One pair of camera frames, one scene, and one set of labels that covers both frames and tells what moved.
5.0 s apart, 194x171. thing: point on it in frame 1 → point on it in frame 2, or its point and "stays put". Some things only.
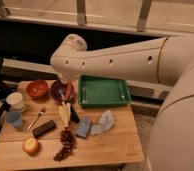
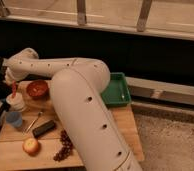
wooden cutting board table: (47, 126) stays put
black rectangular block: (51, 125) stays put
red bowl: (37, 89) stays put
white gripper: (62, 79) → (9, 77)
